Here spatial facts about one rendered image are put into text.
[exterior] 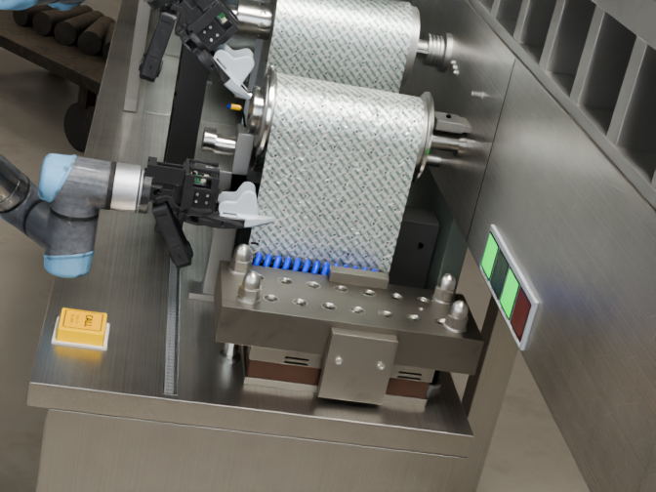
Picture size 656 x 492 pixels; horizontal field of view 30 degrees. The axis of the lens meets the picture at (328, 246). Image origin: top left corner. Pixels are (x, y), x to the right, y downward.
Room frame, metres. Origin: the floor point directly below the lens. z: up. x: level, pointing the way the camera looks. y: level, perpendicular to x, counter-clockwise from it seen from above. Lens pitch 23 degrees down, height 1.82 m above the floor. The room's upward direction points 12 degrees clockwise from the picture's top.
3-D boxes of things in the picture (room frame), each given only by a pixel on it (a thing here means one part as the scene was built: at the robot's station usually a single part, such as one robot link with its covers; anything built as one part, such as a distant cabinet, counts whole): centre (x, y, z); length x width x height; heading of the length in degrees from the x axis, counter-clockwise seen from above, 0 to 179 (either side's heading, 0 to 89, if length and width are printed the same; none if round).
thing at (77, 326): (1.66, 0.34, 0.91); 0.07 x 0.07 x 0.02; 11
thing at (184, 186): (1.78, 0.24, 1.12); 0.12 x 0.08 x 0.09; 101
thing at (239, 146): (1.89, 0.19, 1.05); 0.06 x 0.05 x 0.31; 101
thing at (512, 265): (1.54, -0.25, 1.18); 0.25 x 0.01 x 0.07; 11
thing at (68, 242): (1.76, 0.41, 1.01); 0.11 x 0.08 x 0.11; 49
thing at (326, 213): (1.82, 0.01, 1.11); 0.23 x 0.01 x 0.18; 101
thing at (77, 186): (1.75, 0.40, 1.11); 0.11 x 0.08 x 0.09; 101
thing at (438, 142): (1.91, -0.14, 1.25); 0.07 x 0.04 x 0.04; 101
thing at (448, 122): (1.91, -0.15, 1.28); 0.06 x 0.05 x 0.02; 101
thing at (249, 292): (1.64, 0.10, 1.05); 0.04 x 0.04 x 0.04
